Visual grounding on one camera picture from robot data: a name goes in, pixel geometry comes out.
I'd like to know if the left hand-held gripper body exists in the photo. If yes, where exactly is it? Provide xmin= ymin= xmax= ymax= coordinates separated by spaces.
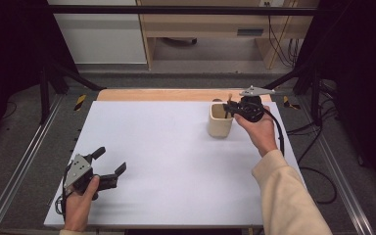
xmin=64 ymin=153 xmax=119 ymax=201

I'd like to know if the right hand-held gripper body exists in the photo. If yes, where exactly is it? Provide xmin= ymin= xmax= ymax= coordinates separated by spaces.
xmin=239 ymin=84 xmax=276 ymax=123

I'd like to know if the cream square cup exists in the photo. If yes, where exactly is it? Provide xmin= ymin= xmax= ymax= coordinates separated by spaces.
xmin=208 ymin=102 xmax=235 ymax=139

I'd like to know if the person's right hand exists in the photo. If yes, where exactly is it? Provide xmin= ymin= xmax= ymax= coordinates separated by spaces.
xmin=234 ymin=106 xmax=279 ymax=158

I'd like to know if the person's left hand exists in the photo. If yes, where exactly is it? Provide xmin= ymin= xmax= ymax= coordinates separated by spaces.
xmin=63 ymin=175 xmax=101 ymax=233

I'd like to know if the yellow and black tape marker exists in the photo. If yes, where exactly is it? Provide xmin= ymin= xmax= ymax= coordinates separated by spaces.
xmin=73 ymin=94 xmax=88 ymax=113
xmin=282 ymin=95 xmax=302 ymax=111

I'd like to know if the white table cover sheet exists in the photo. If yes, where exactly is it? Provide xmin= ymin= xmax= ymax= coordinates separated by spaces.
xmin=43 ymin=100 xmax=306 ymax=229

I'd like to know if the black metal stand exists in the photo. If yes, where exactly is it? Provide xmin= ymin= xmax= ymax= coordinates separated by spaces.
xmin=38 ymin=61 xmax=107 ymax=125
xmin=263 ymin=60 xmax=325 ymax=127

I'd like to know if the office chair base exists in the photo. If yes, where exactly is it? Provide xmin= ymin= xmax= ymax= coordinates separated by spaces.
xmin=161 ymin=36 xmax=199 ymax=47

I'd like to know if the wooden office desk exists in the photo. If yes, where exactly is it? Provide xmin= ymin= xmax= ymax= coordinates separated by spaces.
xmin=136 ymin=0 xmax=321 ymax=71

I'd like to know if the black curtain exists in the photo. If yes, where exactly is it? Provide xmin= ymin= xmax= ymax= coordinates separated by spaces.
xmin=302 ymin=0 xmax=376 ymax=197
xmin=0 ymin=0 xmax=79 ymax=155

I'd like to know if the white cabinet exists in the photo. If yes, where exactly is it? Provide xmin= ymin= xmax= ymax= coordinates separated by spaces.
xmin=46 ymin=0 xmax=148 ymax=65

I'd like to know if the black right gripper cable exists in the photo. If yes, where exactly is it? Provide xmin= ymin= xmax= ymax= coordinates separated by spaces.
xmin=262 ymin=108 xmax=286 ymax=157

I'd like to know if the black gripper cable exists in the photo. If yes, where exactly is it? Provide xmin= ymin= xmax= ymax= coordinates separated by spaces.
xmin=262 ymin=108 xmax=286 ymax=157
xmin=54 ymin=163 xmax=74 ymax=221

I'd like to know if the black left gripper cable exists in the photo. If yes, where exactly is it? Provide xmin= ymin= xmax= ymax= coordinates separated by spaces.
xmin=54 ymin=163 xmax=74 ymax=221

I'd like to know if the aluminium floor rail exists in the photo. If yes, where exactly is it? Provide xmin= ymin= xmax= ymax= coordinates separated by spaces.
xmin=0 ymin=93 xmax=66 ymax=235
xmin=297 ymin=97 xmax=376 ymax=235

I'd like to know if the black hanging desk cable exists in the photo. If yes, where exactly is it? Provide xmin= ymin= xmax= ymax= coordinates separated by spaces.
xmin=267 ymin=14 xmax=292 ymax=68

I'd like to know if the bundle of hanging desk cables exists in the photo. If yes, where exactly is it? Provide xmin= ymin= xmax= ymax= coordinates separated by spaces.
xmin=288 ymin=38 xmax=301 ymax=68

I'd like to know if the white wall power outlet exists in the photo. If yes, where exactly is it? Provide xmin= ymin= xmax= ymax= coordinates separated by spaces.
xmin=258 ymin=0 xmax=286 ymax=8

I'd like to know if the black frame crossbar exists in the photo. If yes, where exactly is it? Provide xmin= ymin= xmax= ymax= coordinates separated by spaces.
xmin=45 ymin=4 xmax=325 ymax=16

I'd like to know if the black looped floor cable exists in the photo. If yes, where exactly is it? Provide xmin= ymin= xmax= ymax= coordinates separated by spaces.
xmin=298 ymin=165 xmax=338 ymax=206

